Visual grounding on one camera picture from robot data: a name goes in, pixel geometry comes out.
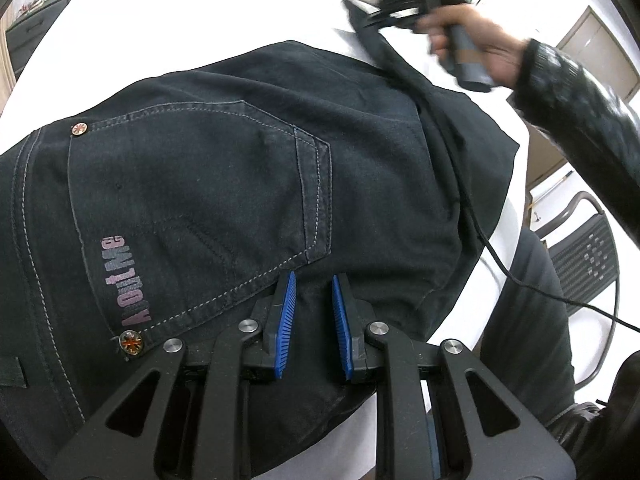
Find black denim pants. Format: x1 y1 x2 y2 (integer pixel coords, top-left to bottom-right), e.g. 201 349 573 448
0 0 522 480

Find person's right hand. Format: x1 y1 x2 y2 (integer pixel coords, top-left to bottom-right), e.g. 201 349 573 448
413 4 528 90

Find person's dark trouser leg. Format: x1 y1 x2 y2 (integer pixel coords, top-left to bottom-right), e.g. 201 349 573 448
476 226 640 480

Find brown wooden door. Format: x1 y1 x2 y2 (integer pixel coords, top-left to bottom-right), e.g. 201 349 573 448
525 6 639 191

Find black leather jacket sleeve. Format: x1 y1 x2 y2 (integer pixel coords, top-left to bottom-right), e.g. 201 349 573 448
512 40 639 243

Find black mesh chair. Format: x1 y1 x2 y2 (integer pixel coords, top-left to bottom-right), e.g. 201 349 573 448
527 191 620 390

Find dark grey nightstand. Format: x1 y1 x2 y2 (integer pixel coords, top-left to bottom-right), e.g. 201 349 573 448
6 0 70 79

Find black cable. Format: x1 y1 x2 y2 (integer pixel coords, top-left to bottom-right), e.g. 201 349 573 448
429 104 640 336

